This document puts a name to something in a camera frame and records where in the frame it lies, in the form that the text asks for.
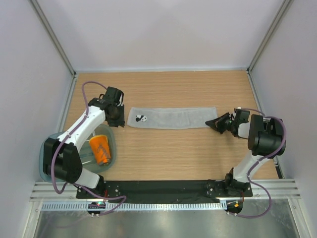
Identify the aluminium frame post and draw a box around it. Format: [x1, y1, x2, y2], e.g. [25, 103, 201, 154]
[29, 0, 76, 77]
[247, 0, 294, 75]

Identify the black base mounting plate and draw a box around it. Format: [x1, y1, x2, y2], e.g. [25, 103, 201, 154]
[75, 178, 253, 203]

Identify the orange grey patterned towel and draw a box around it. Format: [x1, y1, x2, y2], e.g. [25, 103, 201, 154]
[89, 135, 111, 165]

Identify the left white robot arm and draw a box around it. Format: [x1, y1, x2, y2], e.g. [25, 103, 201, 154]
[43, 87, 125, 198]

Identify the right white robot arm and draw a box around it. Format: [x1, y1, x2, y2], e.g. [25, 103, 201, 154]
[205, 108, 286, 197]

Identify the left aluminium frame post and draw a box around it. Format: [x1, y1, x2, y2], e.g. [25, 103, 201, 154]
[29, 0, 76, 77]

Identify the right aluminium frame post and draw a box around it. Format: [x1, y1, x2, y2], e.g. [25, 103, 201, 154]
[247, 0, 294, 75]

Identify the blue translucent plastic tray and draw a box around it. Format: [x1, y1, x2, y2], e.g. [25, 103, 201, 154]
[39, 123, 117, 183]

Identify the white slotted cable duct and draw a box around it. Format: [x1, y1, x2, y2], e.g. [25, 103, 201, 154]
[41, 201, 227, 211]

